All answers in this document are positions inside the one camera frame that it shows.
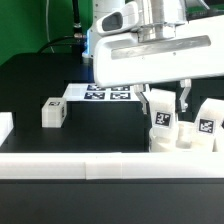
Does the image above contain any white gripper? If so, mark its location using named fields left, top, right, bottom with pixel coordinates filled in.
left=93, top=15, right=224, bottom=115

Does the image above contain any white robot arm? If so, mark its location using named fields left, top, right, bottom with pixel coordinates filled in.
left=83, top=0, right=224, bottom=110

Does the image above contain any white sheet with tags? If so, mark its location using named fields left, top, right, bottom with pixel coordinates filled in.
left=63, top=83, right=138, bottom=102

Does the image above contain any white front fence rail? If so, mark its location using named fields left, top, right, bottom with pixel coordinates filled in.
left=0, top=152, right=224, bottom=180

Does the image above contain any white fence rail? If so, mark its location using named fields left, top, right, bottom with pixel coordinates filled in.
left=0, top=152, right=224, bottom=180
left=0, top=112, right=14, bottom=147

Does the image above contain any black cable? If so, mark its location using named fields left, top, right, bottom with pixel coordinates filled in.
left=37, top=0, right=88, bottom=54

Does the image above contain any white thin cable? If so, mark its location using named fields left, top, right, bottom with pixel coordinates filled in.
left=45, top=0, right=55, bottom=54

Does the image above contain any white left fence rail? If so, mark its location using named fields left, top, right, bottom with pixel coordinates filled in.
left=0, top=112, right=14, bottom=147

